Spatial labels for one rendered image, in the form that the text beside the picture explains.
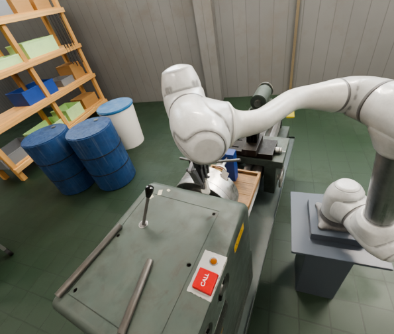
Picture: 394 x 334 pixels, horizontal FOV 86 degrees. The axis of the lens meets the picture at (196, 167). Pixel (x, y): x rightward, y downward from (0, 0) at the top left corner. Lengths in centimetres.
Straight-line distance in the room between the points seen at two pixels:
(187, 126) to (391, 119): 52
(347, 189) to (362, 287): 113
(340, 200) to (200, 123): 95
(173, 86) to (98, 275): 64
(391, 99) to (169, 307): 80
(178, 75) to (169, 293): 59
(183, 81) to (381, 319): 200
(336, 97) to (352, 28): 386
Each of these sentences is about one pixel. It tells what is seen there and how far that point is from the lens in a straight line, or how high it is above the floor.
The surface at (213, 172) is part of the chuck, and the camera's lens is 102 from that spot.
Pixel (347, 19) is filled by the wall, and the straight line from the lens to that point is 456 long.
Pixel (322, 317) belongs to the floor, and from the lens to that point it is 204.
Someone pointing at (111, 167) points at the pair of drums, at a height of 36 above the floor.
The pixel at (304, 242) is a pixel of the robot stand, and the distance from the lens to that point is 137.
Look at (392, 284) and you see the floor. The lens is 230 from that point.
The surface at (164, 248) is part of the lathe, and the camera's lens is 79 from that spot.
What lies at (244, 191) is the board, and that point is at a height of 88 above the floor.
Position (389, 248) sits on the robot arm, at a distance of 116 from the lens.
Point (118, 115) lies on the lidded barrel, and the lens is 361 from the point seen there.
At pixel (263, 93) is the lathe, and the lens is 197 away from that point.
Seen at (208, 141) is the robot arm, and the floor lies 170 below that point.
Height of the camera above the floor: 191
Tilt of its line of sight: 39 degrees down
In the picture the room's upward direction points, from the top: 14 degrees counter-clockwise
